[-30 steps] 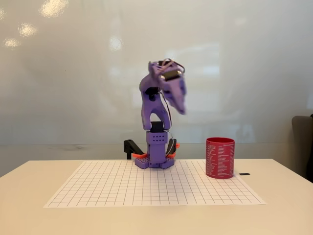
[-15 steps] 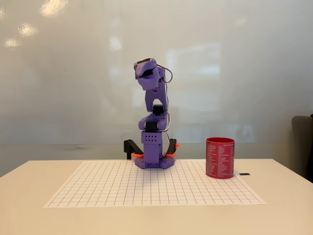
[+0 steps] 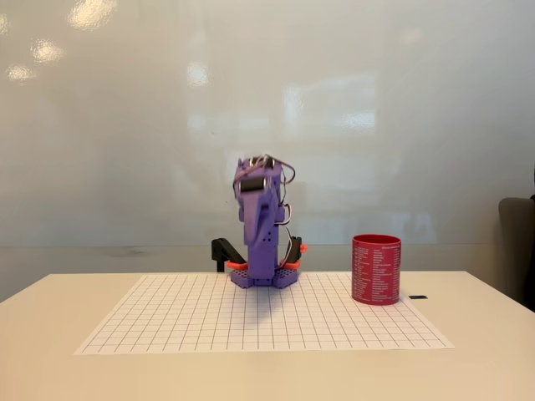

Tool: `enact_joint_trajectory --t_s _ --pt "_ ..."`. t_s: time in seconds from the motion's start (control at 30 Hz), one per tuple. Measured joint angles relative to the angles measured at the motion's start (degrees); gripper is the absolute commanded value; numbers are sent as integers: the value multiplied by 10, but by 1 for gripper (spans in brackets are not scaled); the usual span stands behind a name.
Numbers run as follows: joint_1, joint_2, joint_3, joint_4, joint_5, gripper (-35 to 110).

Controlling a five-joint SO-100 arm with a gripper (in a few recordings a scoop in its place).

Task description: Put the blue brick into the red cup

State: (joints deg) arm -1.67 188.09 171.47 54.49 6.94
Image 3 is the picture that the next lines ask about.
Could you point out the purple gripper black servo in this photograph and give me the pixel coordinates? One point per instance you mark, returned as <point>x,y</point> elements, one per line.
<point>256,219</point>

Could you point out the purple robot arm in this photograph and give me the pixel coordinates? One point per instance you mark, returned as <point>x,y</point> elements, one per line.
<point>263,259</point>

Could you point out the red cup with white text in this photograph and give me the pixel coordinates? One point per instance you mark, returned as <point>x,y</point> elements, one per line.
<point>377,269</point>

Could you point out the black clamp with orange knob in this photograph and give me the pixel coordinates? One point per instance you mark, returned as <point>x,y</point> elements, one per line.
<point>299,250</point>

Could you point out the black clamp with orange foot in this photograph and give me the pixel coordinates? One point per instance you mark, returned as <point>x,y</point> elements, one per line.
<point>220,250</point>

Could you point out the white grid paper sheet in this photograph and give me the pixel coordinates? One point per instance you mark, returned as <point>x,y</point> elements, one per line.
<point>267,321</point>

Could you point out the small black flat piece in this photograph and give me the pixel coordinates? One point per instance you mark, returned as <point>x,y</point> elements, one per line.
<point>418,297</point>

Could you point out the dark grey chair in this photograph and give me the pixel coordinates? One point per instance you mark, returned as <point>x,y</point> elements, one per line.
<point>518,250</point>

